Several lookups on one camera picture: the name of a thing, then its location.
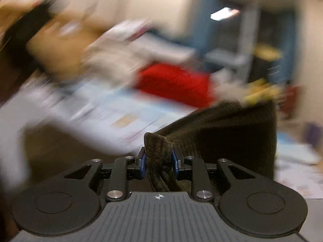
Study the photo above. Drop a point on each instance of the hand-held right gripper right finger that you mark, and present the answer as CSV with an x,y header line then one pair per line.
x,y
175,166

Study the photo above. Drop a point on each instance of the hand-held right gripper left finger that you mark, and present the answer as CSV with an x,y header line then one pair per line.
x,y
142,166

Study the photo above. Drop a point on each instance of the brown cardboard box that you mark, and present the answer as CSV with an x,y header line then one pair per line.
x,y
65,42

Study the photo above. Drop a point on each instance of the deer printed sheet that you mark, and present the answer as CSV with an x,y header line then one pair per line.
x,y
126,123

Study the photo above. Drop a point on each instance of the red folded blanket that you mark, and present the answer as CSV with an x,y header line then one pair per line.
x,y
174,83

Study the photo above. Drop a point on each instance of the cream folded quilt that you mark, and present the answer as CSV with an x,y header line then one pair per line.
x,y
111,68

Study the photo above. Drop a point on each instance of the white folded duvet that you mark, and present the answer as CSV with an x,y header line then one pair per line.
x,y
141,40

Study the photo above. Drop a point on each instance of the yellow plush toy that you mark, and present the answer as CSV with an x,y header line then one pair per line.
x,y
262,90

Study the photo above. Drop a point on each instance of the dark red cushion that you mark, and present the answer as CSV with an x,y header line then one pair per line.
x,y
291,100

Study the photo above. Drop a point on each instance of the purple bag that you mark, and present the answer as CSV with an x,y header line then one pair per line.
x,y
315,134

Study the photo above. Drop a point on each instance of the blue curtain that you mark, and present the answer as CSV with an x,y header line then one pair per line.
x,y
290,30
208,17

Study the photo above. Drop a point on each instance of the white window frame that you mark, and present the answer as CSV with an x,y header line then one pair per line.
x,y
242,42

